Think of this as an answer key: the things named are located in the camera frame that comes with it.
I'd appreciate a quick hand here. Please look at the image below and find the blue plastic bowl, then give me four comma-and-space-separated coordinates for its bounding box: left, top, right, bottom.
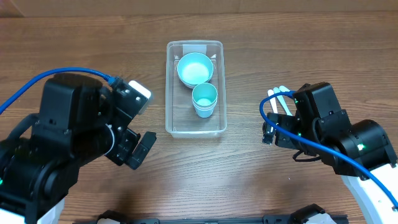
178, 75, 213, 89

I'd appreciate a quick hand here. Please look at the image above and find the pink plastic cup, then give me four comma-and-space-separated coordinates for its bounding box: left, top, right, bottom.
193, 103, 216, 113

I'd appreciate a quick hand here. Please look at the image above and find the green plastic bowl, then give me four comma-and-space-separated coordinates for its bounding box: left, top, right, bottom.
177, 52, 214, 76

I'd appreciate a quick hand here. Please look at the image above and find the white plastic spoon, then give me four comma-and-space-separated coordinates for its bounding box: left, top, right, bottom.
267, 89, 278, 113

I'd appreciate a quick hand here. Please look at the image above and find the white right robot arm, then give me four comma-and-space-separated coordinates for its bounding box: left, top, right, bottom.
259, 82, 397, 223

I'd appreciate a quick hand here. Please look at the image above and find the clear plastic container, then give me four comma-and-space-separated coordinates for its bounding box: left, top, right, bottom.
165, 40, 227, 138

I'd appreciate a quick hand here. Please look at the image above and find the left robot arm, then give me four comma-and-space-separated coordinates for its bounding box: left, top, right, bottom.
1, 73, 156, 223

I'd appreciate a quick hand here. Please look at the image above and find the blue plastic cup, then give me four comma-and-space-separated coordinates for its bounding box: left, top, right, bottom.
196, 110, 213, 118

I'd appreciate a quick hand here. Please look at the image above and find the green plastic cup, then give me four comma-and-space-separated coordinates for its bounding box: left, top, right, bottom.
192, 83, 218, 106

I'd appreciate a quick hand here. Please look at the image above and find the blue plastic fork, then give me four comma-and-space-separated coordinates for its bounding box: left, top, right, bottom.
279, 85, 290, 92

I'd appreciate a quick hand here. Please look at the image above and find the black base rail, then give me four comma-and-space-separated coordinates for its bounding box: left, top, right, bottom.
73, 203, 349, 224

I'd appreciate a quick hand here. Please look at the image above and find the green plastic fork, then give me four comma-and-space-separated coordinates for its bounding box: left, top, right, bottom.
273, 87, 292, 116

